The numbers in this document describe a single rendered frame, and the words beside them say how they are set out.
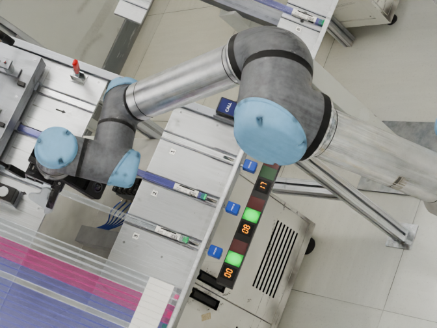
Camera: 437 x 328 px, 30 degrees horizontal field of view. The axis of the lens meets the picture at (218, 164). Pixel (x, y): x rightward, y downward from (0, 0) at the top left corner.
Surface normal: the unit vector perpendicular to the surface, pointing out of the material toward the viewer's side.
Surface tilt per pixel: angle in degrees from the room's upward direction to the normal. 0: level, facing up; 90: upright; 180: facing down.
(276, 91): 43
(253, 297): 90
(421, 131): 0
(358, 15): 90
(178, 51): 0
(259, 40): 12
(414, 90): 0
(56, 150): 57
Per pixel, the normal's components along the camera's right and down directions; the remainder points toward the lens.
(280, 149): -0.26, 0.81
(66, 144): 0.20, -0.20
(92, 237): -0.65, -0.45
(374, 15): -0.37, 0.89
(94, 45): 0.66, 0.05
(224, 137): -0.04, -0.30
